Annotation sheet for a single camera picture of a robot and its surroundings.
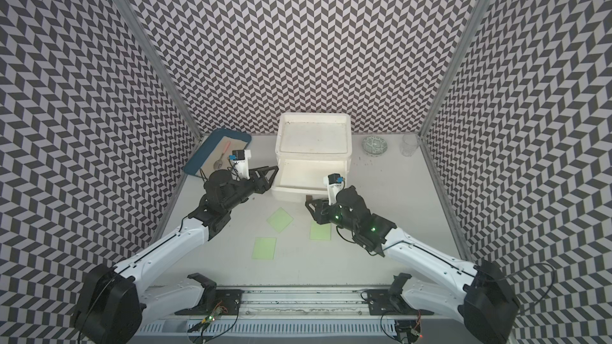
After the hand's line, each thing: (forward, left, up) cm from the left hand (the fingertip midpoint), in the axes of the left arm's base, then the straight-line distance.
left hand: (274, 170), depth 78 cm
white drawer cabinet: (+19, -13, +1) cm, 23 cm away
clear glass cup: (+27, -56, -17) cm, 65 cm away
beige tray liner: (+18, +35, -22) cm, 45 cm away
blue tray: (+21, +41, -21) cm, 51 cm away
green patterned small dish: (+29, -41, -21) cm, 55 cm away
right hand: (-11, -11, -6) cm, 17 cm away
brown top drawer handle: (-8, -11, -4) cm, 14 cm away
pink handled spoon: (+18, +31, -20) cm, 41 cm away
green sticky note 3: (-12, -15, -22) cm, 29 cm away
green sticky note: (-7, +1, -24) cm, 25 cm away
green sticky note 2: (-18, +5, -22) cm, 29 cm away
